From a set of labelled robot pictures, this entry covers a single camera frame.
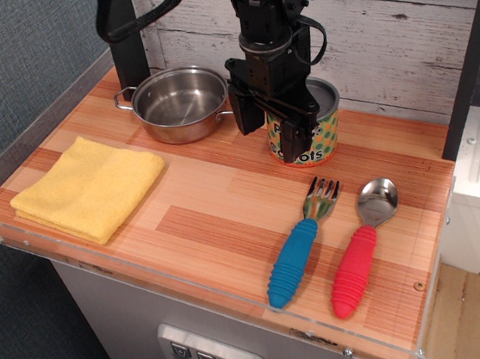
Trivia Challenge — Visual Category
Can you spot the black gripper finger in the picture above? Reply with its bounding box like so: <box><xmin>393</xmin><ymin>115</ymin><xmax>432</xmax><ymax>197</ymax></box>
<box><xmin>228</xmin><ymin>86</ymin><xmax>265</xmax><ymax>136</ymax></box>
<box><xmin>279</xmin><ymin>121</ymin><xmax>313</xmax><ymax>164</ymax></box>

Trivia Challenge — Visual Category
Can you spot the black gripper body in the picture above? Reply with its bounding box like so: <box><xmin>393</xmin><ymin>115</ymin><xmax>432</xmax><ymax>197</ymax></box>
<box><xmin>225</xmin><ymin>40</ymin><xmax>320</xmax><ymax>127</ymax></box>

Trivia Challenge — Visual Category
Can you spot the peas and carrots can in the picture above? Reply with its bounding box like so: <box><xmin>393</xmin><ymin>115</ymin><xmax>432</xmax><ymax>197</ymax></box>
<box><xmin>265</xmin><ymin>77</ymin><xmax>340</xmax><ymax>168</ymax></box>

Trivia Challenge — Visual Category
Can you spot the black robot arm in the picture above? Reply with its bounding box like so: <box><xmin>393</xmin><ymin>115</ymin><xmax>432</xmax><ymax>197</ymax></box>
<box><xmin>225</xmin><ymin>0</ymin><xmax>320</xmax><ymax>164</ymax></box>

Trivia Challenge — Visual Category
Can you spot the silver metal pot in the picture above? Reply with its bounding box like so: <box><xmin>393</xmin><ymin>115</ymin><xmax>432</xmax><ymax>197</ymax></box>
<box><xmin>114</xmin><ymin>66</ymin><xmax>233</xmax><ymax>145</ymax></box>

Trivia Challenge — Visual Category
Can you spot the yellow folded cloth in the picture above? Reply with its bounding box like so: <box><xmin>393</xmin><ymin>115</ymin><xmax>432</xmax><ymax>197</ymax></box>
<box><xmin>10</xmin><ymin>137</ymin><xmax>165</xmax><ymax>245</ymax></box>

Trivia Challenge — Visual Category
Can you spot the clear acrylic table guard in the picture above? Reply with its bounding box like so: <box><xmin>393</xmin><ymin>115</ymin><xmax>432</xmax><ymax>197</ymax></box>
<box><xmin>0</xmin><ymin>17</ymin><xmax>426</xmax><ymax>359</ymax></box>

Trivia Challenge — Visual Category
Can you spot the blue handled fork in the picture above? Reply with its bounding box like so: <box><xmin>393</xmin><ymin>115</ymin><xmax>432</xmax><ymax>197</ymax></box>
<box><xmin>267</xmin><ymin>176</ymin><xmax>341</xmax><ymax>309</ymax></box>

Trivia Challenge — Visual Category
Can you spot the red handled spoon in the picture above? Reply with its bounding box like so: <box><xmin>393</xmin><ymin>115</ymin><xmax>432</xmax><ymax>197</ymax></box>
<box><xmin>331</xmin><ymin>177</ymin><xmax>399</xmax><ymax>319</ymax></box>

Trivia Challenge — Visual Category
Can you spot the black vertical post left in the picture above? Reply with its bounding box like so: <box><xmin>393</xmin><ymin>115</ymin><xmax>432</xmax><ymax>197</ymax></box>
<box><xmin>96</xmin><ymin>0</ymin><xmax>150</xmax><ymax>89</ymax></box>

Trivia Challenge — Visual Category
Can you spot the black vertical post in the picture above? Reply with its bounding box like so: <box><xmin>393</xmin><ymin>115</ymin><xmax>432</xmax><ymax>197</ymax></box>
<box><xmin>442</xmin><ymin>0</ymin><xmax>480</xmax><ymax>161</ymax></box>
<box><xmin>96</xmin><ymin>0</ymin><xmax>150</xmax><ymax>89</ymax></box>

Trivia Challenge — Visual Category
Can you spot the black braided cable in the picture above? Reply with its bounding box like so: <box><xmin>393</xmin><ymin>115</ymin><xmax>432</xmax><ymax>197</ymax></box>
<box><xmin>92</xmin><ymin>0</ymin><xmax>211</xmax><ymax>46</ymax></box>

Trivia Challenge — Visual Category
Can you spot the black vertical post right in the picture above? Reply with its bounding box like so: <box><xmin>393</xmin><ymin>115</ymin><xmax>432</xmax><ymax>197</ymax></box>
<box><xmin>442</xmin><ymin>0</ymin><xmax>480</xmax><ymax>161</ymax></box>

